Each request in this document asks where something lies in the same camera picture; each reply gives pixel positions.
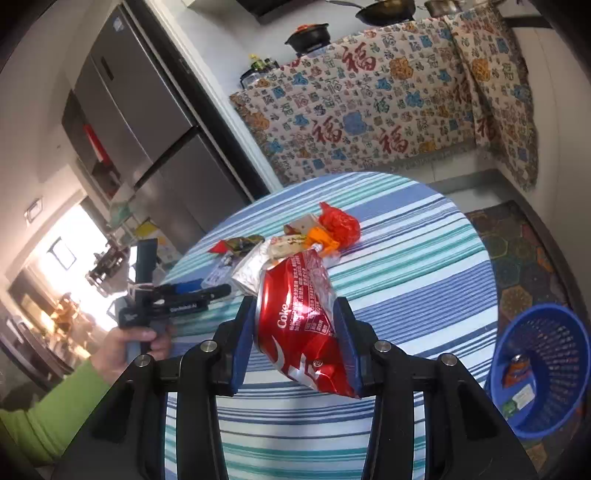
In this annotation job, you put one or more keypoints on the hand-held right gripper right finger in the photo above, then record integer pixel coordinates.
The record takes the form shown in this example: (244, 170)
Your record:
(349, 350)

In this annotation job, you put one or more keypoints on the wall switch plate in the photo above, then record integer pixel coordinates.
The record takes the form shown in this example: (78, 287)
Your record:
(33, 211)

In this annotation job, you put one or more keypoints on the white green packet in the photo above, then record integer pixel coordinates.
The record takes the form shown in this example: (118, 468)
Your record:
(521, 399)

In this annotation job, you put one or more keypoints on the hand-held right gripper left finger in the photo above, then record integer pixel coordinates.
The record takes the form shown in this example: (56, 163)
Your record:
(241, 355)

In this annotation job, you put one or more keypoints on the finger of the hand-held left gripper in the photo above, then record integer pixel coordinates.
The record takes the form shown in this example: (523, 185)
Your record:
(187, 286)
(217, 292)

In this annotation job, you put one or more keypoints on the person's left hand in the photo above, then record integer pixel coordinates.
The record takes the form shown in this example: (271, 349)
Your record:
(115, 355)

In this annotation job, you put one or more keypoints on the patterned floor rug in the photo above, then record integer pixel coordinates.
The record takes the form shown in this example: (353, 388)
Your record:
(517, 258)

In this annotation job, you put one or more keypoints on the yellow box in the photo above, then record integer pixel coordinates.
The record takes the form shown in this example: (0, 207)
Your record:
(147, 230)

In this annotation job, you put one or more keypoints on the blue green striped tablecloth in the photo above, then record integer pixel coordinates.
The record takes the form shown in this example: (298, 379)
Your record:
(415, 277)

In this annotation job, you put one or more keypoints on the crushed red soda can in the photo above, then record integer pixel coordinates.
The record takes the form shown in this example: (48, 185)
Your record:
(300, 323)

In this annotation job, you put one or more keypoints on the white blue printed packet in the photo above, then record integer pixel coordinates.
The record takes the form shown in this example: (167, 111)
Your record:
(221, 272)

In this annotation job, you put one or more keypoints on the orange blue snack packet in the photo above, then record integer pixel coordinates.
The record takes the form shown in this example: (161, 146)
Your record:
(516, 369)

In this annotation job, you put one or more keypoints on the black wok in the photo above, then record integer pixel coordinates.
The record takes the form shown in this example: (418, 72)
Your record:
(385, 11)

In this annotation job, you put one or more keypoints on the clear container with bottles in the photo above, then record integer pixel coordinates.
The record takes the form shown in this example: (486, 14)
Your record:
(256, 71)

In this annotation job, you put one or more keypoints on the blue plastic basket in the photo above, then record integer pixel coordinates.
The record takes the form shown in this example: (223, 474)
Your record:
(561, 406)

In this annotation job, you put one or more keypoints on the steel pot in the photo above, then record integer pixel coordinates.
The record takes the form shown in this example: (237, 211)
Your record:
(443, 7)

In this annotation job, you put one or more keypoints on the person's left forearm green sleeve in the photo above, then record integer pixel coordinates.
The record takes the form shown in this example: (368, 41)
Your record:
(51, 415)

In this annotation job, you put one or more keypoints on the cream snack wrapper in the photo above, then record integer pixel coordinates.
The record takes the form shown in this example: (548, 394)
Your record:
(286, 244)

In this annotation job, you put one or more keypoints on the black clay pot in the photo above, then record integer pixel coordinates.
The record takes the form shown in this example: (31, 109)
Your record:
(307, 38)

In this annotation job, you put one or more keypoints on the grey steel refrigerator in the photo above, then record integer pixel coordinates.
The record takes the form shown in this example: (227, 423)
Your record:
(152, 120)

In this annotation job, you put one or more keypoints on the white triangular carton red print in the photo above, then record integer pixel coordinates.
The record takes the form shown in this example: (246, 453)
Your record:
(302, 225)

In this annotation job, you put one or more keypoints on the silver foil wrapper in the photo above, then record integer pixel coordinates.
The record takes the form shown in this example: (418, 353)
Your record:
(247, 277)

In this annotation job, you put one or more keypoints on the orange snack wrapper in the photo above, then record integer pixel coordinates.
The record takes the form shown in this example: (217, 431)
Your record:
(323, 240)

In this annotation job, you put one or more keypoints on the red plastic bag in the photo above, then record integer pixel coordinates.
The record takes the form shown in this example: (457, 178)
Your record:
(341, 226)

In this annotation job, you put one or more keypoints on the dark green snack wrapper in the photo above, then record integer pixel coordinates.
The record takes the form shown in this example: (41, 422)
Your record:
(242, 243)

